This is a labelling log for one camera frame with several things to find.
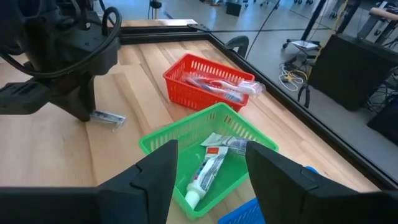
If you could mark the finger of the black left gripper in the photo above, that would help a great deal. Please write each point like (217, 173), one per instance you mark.
(74, 96)
(21, 98)

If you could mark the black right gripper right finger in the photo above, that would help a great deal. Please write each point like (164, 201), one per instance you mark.
(289, 196)

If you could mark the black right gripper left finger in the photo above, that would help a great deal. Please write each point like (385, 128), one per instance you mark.
(146, 193)

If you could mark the clear razor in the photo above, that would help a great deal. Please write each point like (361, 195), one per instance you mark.
(109, 117)

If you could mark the white striped toothpaste tube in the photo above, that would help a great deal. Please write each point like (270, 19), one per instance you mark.
(206, 174)

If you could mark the red toothbrush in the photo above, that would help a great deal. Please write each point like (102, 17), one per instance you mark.
(239, 86)

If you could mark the blue toothbrush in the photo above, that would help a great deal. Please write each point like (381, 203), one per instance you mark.
(214, 90)

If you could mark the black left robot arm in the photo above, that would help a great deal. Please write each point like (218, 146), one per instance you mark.
(18, 18)

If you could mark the blue plastic basket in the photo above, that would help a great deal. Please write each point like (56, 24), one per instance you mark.
(242, 214)

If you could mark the green plastic basket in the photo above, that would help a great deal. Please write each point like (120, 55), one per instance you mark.
(214, 193)

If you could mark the wooden neighbouring table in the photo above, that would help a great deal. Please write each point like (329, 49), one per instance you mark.
(161, 22)

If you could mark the red plastic basket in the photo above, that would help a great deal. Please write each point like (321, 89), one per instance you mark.
(186, 90)

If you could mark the black cabinet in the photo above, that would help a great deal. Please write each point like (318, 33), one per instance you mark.
(348, 71)

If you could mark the small wheeled stand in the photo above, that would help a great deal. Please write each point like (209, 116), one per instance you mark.
(306, 44)

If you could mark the black table clamp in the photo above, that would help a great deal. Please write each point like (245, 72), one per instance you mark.
(239, 40)

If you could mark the black slanted pole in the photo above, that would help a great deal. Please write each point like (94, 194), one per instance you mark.
(314, 18)

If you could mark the black table edge frame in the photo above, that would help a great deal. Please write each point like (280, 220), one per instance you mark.
(311, 117)

